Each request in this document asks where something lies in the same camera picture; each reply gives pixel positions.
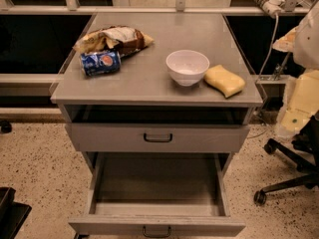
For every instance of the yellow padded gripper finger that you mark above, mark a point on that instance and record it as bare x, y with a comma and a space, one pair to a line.
300, 104

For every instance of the yellow sponge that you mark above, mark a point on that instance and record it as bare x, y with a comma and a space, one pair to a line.
225, 81

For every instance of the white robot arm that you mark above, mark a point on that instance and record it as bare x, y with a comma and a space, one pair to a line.
303, 41

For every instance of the grey drawer cabinet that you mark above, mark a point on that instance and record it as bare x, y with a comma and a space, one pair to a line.
142, 92

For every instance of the open middle drawer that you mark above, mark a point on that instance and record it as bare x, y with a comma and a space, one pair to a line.
157, 196

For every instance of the closed upper drawer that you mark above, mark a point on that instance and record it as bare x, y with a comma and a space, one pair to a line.
107, 137

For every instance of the white power strip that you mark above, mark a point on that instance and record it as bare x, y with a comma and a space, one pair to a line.
270, 7

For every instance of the white bowl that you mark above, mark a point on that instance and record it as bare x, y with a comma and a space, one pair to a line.
187, 67

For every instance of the crumpled chip bag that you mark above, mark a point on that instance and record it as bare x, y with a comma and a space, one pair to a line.
123, 39

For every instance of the blue pepsi can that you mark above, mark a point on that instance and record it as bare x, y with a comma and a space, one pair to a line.
98, 63

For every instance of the black box at left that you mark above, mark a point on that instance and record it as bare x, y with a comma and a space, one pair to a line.
12, 214

